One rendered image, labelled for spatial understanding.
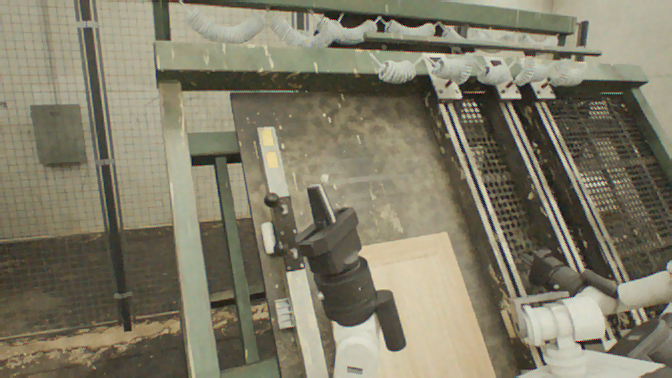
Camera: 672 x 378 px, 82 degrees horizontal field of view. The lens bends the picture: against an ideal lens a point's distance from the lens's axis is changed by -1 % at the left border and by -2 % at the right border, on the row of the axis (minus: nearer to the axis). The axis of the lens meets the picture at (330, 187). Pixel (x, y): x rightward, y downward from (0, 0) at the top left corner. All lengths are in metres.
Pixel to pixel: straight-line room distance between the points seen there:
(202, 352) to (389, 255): 0.55
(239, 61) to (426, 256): 0.79
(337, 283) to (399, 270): 0.59
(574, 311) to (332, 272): 0.39
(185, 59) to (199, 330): 0.70
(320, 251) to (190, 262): 0.49
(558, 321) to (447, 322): 0.53
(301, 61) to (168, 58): 0.38
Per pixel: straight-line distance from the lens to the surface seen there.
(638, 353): 0.89
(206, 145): 1.20
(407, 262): 1.19
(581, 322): 0.74
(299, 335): 1.01
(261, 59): 1.23
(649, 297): 1.23
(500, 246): 1.34
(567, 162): 1.75
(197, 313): 0.97
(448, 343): 1.22
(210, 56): 1.20
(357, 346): 0.63
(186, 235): 1.00
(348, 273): 0.60
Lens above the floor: 1.77
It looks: 14 degrees down
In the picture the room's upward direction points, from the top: straight up
